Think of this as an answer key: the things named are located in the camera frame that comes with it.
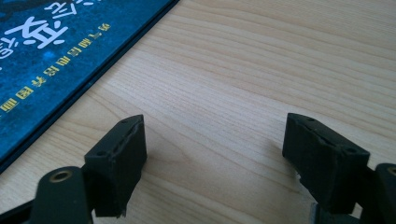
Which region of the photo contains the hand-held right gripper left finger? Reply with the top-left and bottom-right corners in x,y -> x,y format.
83,114 -> 148,218

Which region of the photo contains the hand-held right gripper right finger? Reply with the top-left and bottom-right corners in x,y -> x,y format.
282,112 -> 372,215

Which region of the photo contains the blue picture book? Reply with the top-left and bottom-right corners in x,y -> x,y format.
0,0 -> 181,174

